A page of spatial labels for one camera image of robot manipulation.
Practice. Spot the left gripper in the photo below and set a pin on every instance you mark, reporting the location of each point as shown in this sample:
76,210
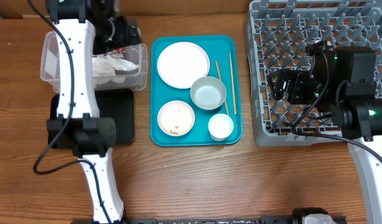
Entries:
128,37

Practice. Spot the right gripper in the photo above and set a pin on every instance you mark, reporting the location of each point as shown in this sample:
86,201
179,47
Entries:
290,86

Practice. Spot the white napkin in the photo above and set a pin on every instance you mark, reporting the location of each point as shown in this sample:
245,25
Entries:
107,68

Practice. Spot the white paper cup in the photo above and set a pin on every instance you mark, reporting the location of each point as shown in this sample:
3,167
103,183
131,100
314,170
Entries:
220,126

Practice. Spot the red snack wrapper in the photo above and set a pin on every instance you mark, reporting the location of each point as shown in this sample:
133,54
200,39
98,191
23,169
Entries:
120,50

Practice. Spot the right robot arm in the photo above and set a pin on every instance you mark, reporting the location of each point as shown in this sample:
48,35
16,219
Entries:
340,84

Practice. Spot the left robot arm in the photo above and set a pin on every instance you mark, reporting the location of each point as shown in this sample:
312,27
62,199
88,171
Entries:
87,121

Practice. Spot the grey dishwasher rack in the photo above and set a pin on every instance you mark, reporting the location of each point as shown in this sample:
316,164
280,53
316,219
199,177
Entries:
276,34

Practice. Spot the clear plastic bin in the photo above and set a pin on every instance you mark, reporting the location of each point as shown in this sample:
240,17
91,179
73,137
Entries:
135,80

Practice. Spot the black plastic tray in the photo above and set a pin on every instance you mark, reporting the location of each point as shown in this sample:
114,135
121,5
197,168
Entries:
118,104

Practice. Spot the right wooden chopstick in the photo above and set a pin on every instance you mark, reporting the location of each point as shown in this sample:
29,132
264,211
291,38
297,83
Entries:
232,84

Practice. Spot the large white plate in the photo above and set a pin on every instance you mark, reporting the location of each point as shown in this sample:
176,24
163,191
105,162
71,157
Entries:
182,63

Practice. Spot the teal serving tray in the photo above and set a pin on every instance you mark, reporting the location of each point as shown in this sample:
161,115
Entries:
218,48

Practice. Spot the grey bowl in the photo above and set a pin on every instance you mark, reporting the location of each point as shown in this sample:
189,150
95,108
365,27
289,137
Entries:
208,93

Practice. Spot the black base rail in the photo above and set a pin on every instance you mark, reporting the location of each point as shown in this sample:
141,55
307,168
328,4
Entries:
262,220

